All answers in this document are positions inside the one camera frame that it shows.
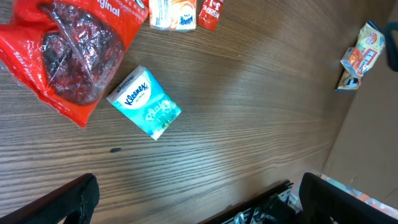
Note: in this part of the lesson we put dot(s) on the red coffee stick sachet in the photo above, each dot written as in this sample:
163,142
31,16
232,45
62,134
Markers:
210,14

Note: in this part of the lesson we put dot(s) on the red Hacks candy bag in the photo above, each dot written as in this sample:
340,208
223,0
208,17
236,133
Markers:
67,52

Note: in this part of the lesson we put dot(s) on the teal Kleenex tissue pack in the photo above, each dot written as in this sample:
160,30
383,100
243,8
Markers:
141,98

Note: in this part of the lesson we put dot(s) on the yellow white snack bag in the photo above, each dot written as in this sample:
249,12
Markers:
371,42

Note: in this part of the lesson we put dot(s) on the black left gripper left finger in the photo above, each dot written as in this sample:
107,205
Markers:
73,202

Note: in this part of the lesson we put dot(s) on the orange small carton box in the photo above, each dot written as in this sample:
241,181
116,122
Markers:
353,61

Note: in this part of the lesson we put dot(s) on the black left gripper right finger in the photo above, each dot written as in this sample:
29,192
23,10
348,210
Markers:
324,203

